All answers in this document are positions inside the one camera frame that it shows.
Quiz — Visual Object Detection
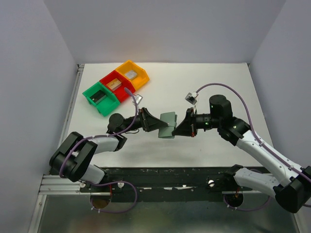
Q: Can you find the metal block in yellow bin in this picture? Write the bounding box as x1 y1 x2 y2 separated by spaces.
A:
124 70 138 80

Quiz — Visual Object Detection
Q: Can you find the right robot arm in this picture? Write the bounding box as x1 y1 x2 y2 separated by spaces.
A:
172 95 311 213

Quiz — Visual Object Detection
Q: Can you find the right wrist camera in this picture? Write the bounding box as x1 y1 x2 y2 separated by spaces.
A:
185 92 199 113

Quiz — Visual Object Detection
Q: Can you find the metal block in red bin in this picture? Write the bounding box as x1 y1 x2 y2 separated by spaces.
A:
107 78 122 91

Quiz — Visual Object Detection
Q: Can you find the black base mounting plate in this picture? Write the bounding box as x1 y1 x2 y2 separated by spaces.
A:
50 166 270 203

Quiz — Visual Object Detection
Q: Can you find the green card holder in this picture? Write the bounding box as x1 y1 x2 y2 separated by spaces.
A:
158 112 177 139

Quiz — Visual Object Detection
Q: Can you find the green plastic bin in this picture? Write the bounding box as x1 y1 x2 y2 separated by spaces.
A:
83 82 121 117

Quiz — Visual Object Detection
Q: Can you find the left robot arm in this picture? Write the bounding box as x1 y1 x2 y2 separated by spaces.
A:
49 107 168 192

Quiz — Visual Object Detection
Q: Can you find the yellow plastic bin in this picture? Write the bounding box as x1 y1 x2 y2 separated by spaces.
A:
116 60 150 90

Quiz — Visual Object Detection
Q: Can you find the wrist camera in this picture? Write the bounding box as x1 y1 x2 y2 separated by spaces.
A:
132 94 143 106
185 92 199 113

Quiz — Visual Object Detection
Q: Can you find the aluminium rail frame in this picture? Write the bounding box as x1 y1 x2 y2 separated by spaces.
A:
37 63 297 196

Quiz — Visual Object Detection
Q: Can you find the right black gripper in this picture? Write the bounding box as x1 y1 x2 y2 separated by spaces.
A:
172 107 221 137

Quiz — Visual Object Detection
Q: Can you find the metal block in green bin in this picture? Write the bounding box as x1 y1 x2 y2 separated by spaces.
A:
90 90 107 104

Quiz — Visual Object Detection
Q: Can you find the red plastic bin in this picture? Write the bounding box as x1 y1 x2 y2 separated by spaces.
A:
100 70 136 103

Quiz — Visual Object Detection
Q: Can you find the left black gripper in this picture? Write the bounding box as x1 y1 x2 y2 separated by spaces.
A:
120 107 168 134

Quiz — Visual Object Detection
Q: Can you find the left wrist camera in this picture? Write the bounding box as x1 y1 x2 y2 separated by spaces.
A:
132 94 143 106

